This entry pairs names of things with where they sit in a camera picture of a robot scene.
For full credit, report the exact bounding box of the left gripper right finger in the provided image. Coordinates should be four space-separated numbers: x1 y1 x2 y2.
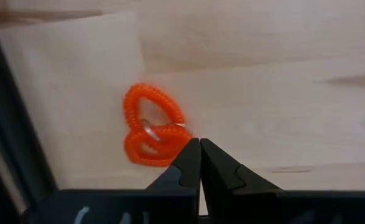
200 139 365 224

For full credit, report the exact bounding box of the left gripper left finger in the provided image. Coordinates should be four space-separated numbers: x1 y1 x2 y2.
34 138 201 224

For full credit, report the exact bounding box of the orange spiral keychain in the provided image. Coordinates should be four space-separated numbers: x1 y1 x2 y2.
123 123 194 168
122 82 188 133

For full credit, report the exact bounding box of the black aluminium rig frame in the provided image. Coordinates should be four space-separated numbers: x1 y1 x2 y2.
0 0 59 224

